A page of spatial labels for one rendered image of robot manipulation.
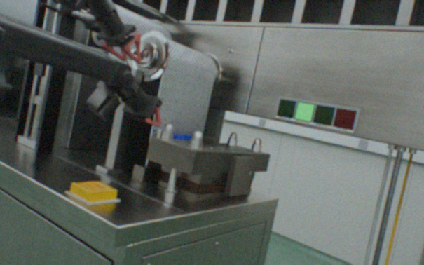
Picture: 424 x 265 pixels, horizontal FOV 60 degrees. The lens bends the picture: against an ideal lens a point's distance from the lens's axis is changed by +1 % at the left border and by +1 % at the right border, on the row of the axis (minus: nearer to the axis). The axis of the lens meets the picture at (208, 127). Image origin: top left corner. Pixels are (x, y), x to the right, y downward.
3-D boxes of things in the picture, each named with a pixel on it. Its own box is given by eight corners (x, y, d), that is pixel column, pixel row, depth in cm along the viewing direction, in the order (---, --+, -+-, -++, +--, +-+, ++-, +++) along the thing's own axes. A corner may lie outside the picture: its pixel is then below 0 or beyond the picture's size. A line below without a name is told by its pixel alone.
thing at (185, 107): (148, 141, 103) (161, 77, 102) (199, 144, 122) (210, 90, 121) (150, 141, 103) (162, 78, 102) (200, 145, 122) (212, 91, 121)
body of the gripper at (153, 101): (151, 120, 95) (134, 104, 89) (125, 114, 101) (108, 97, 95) (163, 101, 97) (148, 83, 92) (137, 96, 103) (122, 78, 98)
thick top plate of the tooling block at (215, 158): (146, 158, 98) (150, 137, 97) (227, 160, 130) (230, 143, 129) (190, 174, 88) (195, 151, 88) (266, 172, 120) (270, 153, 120)
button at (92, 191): (69, 193, 78) (71, 181, 78) (97, 191, 84) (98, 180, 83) (88, 203, 74) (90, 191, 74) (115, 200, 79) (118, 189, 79)
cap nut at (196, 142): (185, 146, 93) (188, 129, 92) (194, 146, 96) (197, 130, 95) (195, 149, 91) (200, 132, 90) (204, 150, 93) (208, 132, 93)
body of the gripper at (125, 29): (122, 45, 93) (108, 19, 88) (98, 42, 99) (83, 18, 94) (139, 30, 96) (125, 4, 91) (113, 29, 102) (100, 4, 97)
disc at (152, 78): (126, 73, 110) (141, 25, 108) (127, 73, 111) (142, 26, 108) (158, 87, 102) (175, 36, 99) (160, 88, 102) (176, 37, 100)
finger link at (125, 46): (137, 70, 98) (120, 41, 92) (120, 68, 102) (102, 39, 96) (152, 55, 101) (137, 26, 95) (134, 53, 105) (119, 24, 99)
